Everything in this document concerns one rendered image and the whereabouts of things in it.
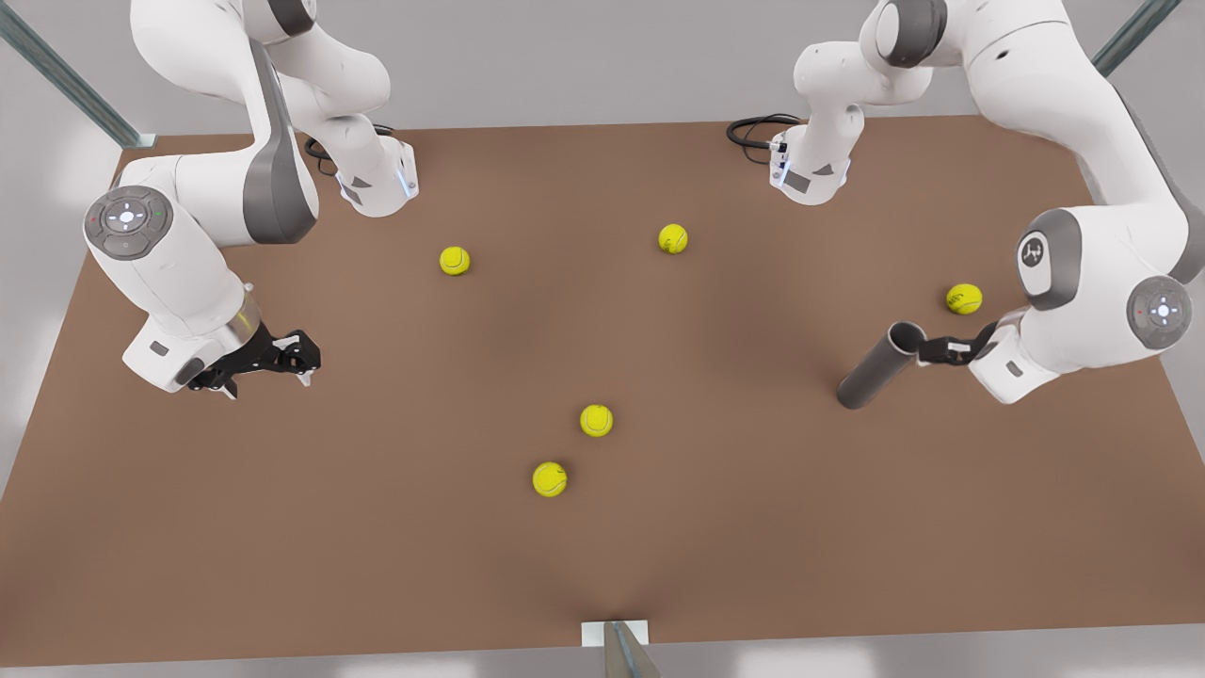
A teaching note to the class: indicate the grey tennis ball tube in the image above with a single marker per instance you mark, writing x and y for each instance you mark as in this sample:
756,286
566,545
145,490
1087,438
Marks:
880,365

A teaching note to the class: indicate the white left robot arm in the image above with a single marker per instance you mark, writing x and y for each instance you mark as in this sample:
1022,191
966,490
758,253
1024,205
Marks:
1083,226

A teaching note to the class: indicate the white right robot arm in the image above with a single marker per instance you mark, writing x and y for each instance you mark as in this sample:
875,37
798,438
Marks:
202,193

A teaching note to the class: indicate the yellow tennis ball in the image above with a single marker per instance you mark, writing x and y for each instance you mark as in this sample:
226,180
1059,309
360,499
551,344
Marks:
455,261
550,479
597,420
673,238
964,298

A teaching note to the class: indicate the silver frame post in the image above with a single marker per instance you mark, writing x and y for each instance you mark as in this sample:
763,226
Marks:
1134,36
623,648
71,80

